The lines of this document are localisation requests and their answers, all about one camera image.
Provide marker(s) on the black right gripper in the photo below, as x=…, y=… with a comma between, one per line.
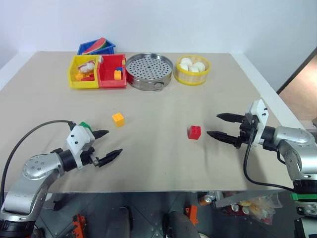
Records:
x=247, y=131

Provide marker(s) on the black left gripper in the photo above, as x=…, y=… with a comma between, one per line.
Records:
x=86, y=155

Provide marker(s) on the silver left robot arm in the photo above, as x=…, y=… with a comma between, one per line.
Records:
x=32, y=171

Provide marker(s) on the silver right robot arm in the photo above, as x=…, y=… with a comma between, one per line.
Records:
x=294, y=143

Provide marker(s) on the yellow toy block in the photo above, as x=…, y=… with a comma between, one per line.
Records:
x=118, y=120

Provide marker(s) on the green toy block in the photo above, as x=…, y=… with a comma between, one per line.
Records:
x=84, y=124

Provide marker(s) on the red toy block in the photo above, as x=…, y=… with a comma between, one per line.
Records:
x=194, y=133

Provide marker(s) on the yellow rimmed bamboo steamer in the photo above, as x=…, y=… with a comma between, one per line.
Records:
x=192, y=78

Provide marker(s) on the red plastic bin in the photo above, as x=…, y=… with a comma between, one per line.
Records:
x=111, y=83

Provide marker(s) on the yellow plastic bin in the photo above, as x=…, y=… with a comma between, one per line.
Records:
x=83, y=83

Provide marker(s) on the white steamed bun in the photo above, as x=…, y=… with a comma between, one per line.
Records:
x=193, y=69
x=200, y=66
x=185, y=61
x=183, y=67

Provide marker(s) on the small yellow and blue block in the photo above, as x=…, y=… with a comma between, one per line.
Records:
x=117, y=74

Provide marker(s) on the orange toy pieces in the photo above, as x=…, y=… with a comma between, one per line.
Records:
x=80, y=76

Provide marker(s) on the orange drink can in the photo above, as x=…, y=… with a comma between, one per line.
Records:
x=205, y=199

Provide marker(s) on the silver drink can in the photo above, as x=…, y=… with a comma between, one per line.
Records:
x=234, y=208
x=246, y=210

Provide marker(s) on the clear bag with white item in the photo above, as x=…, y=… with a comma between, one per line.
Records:
x=86, y=66

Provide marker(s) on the orange plastic clamp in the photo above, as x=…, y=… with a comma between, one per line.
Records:
x=193, y=214
x=79, y=224

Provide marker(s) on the brown wooden door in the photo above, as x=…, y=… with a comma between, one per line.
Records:
x=301, y=84

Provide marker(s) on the yellow snack bags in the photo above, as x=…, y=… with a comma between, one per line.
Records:
x=262, y=207

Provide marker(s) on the perforated steel steamer tray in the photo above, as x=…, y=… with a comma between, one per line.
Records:
x=148, y=68

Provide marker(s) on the blue plastic bin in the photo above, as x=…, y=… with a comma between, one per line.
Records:
x=107, y=49

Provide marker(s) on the toy watermelon slice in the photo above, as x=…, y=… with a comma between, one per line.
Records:
x=95, y=45

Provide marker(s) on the dark rounded shape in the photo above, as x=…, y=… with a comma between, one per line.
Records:
x=180, y=225

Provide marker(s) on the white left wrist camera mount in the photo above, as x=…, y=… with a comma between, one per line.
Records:
x=78, y=140

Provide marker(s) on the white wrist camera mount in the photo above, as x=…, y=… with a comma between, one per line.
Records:
x=78, y=140
x=258, y=116

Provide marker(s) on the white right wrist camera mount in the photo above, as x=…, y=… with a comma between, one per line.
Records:
x=258, y=116

